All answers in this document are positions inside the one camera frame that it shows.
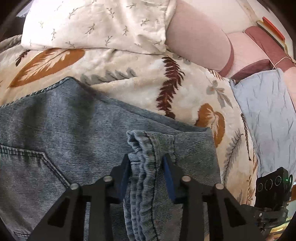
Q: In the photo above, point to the pink maroon padded headboard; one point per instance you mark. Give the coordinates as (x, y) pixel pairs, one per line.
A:
(254, 53)

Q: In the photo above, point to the pink bolster cushion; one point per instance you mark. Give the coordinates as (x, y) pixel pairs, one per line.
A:
(196, 39)

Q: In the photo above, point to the stack of colourful books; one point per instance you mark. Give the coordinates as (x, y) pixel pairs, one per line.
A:
(274, 30)

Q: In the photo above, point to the white sprig print pillow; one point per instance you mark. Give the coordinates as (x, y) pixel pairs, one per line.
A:
(97, 23)

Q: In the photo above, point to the light blue denim pants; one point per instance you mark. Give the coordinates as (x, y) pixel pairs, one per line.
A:
(69, 139)

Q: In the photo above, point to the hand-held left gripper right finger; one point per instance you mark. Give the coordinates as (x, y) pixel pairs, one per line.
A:
(170, 180)

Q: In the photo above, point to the pale blue quilted pillow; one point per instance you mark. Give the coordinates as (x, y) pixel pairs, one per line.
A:
(268, 120)

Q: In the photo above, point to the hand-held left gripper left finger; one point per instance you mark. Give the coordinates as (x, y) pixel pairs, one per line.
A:
(123, 178)

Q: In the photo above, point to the cream leaf print blanket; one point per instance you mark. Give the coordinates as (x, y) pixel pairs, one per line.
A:
(143, 81)

